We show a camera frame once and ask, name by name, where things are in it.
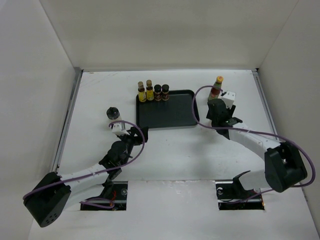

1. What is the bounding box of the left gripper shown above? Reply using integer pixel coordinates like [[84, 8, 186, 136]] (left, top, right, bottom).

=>
[[116, 126, 148, 166]]

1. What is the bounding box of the yellow-label sauce bottle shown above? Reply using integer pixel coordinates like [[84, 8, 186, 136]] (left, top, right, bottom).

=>
[[146, 79, 154, 101], [137, 81, 147, 103]]

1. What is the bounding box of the white salt shaker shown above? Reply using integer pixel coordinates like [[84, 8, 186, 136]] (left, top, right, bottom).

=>
[[106, 107, 122, 124]]

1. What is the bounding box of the small spice jar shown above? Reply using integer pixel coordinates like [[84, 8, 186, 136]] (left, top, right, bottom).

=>
[[154, 84, 162, 102], [161, 84, 170, 101]]

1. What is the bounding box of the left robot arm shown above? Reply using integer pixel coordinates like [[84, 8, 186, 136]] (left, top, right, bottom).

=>
[[23, 126, 149, 228]]

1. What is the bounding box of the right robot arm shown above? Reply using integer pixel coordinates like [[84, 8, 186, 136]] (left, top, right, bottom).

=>
[[206, 98, 308, 198]]

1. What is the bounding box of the tall red chili sauce bottle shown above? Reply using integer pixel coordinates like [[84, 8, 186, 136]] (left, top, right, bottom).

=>
[[207, 76, 224, 101]]

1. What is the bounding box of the black plastic tray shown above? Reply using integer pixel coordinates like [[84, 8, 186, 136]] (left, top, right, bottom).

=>
[[135, 89, 200, 129]]

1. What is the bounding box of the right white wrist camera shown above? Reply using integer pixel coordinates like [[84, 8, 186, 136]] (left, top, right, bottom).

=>
[[221, 90, 236, 109]]

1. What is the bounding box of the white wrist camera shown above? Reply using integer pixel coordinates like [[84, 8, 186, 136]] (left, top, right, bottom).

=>
[[221, 90, 236, 109], [109, 122, 129, 136]]

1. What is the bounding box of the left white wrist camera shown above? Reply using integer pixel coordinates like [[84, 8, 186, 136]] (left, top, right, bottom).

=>
[[109, 122, 129, 136]]

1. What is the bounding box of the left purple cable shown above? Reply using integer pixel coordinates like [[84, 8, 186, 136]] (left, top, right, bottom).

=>
[[22, 120, 146, 208]]

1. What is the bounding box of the purple cable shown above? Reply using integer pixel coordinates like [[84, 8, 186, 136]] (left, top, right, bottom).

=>
[[22, 120, 146, 208], [191, 85, 316, 205]]

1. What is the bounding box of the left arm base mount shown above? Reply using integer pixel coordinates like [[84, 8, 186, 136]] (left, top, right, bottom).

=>
[[80, 181, 128, 211]]

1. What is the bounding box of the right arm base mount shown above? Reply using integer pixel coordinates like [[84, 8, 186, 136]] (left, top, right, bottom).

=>
[[215, 171, 265, 211]]

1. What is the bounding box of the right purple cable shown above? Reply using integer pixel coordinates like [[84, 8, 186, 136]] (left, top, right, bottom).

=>
[[191, 85, 316, 205]]

